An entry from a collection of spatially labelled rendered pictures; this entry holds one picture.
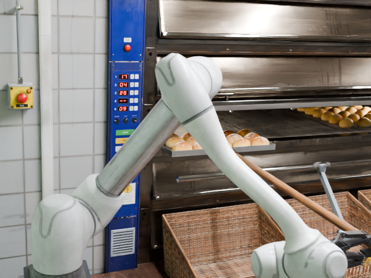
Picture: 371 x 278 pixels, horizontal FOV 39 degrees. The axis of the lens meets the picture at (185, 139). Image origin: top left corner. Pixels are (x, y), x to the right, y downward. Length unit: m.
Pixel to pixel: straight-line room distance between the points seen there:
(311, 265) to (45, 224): 0.78
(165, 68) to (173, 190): 1.25
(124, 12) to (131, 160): 0.83
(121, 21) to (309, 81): 1.05
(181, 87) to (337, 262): 0.58
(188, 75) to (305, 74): 1.46
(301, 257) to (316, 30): 1.65
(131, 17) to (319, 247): 1.37
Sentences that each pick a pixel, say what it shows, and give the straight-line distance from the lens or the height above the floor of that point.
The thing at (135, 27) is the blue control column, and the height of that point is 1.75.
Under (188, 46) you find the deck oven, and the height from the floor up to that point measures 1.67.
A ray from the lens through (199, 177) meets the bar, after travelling 2.18.
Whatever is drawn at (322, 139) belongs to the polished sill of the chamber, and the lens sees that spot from 2.94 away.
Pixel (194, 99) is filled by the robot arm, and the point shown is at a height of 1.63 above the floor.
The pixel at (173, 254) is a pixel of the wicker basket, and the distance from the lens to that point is 2.50.
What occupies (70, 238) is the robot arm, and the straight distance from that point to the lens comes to 1.62.
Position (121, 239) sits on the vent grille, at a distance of 2.56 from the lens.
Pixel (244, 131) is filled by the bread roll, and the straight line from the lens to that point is 2.71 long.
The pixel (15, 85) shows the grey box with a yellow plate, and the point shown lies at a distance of 2.20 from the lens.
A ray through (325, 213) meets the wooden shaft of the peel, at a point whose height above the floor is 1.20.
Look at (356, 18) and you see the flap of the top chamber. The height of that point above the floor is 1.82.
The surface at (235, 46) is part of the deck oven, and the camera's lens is 2.55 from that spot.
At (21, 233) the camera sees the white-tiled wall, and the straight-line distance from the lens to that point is 2.48.
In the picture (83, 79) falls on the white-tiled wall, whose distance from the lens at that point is 2.31.
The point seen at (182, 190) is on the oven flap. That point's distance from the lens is 2.58.
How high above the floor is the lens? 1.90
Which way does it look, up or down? 16 degrees down
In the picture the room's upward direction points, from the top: 3 degrees clockwise
